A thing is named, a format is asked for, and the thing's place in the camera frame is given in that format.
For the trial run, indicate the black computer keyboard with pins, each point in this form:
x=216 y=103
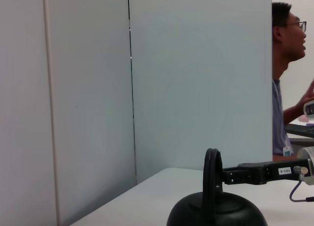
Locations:
x=299 y=130

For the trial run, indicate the white office desk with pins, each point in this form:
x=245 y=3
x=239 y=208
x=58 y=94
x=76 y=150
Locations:
x=301 y=140

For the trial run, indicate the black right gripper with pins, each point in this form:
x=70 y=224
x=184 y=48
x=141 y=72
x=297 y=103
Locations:
x=272 y=173

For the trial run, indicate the black round teapot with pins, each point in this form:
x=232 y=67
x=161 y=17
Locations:
x=211 y=211

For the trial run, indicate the blue white id badge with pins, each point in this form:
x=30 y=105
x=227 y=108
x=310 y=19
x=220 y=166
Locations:
x=287 y=151

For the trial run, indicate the person in purple shirt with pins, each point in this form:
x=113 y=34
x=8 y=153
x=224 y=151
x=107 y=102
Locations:
x=287 y=39

